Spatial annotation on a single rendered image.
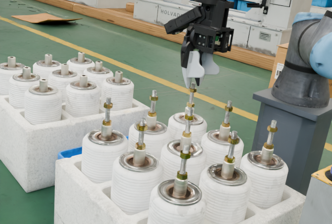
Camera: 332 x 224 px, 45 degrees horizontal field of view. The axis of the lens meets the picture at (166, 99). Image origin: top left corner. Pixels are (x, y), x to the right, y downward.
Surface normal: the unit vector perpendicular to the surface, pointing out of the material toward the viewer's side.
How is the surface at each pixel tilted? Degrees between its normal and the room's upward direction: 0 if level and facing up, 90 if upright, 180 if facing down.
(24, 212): 0
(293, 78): 72
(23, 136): 90
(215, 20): 90
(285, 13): 90
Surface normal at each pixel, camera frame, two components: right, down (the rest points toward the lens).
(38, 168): 0.63, 0.33
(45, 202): 0.11, -0.94
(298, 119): -0.69, 0.17
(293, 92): -0.50, -0.07
